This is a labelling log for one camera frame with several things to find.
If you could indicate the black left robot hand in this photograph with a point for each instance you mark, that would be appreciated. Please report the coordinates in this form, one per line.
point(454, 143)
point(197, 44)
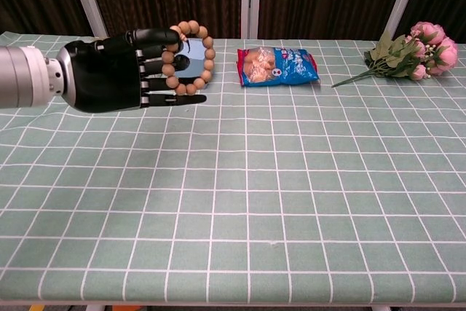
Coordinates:
point(102, 74)

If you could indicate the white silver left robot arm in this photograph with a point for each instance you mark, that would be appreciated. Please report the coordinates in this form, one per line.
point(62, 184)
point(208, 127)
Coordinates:
point(22, 76)

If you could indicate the light blue foam cube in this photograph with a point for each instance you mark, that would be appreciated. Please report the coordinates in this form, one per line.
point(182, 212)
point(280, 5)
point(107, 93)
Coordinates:
point(198, 56)

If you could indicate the blue snack bag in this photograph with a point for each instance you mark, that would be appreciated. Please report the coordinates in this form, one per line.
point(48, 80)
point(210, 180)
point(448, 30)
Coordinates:
point(291, 67)

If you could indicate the green checked tablecloth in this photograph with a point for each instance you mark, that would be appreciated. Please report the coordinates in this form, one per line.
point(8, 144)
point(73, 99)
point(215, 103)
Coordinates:
point(291, 198)

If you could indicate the pink artificial flower bouquet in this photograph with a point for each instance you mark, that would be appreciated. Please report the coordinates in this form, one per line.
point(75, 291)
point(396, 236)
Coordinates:
point(442, 54)

